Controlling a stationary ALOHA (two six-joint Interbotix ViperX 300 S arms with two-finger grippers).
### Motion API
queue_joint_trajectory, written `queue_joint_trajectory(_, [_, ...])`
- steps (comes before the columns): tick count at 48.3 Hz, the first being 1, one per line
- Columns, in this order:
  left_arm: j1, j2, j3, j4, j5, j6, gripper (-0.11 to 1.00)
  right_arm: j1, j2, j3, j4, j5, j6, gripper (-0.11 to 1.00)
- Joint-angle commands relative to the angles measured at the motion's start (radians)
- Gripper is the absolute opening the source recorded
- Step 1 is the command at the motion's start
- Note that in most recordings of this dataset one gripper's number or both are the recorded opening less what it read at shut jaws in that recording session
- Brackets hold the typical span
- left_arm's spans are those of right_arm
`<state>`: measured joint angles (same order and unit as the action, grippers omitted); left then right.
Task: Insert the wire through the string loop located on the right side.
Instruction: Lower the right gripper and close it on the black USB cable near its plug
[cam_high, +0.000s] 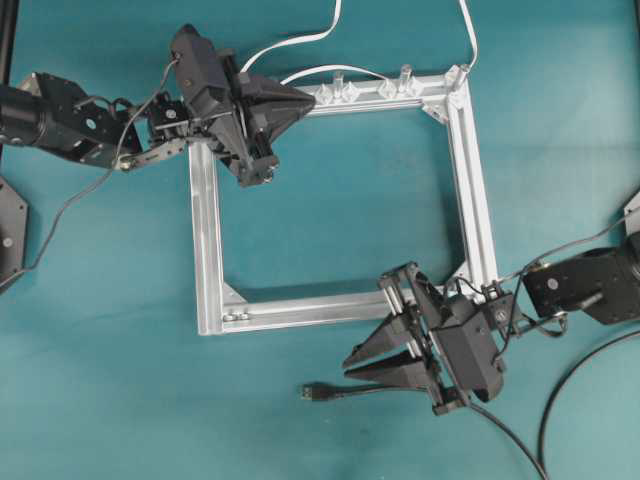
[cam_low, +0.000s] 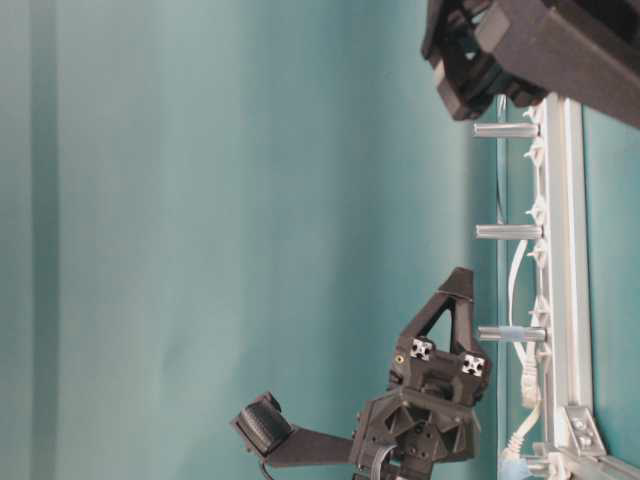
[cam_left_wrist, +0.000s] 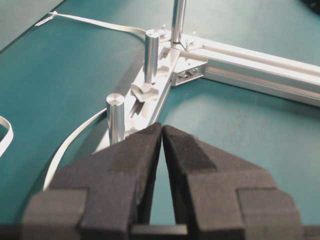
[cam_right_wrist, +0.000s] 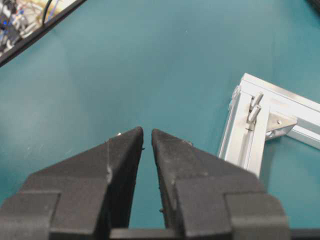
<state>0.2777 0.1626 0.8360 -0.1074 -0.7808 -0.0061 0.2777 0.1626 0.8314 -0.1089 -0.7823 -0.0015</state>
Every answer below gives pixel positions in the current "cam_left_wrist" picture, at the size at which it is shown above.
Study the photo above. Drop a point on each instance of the short aluminium post near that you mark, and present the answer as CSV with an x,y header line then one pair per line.
x,y
115,117

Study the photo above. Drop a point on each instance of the middle aluminium post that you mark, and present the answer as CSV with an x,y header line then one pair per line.
x,y
152,38

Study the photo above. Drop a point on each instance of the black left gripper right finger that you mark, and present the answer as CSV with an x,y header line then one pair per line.
x,y
220,196

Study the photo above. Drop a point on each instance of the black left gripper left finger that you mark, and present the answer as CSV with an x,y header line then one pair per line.
x,y
101,196

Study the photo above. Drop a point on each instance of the tall aluminium post far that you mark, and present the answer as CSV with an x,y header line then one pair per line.
x,y
178,16

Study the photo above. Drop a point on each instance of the aluminium extrusion frame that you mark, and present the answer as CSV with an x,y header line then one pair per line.
x,y
180,63

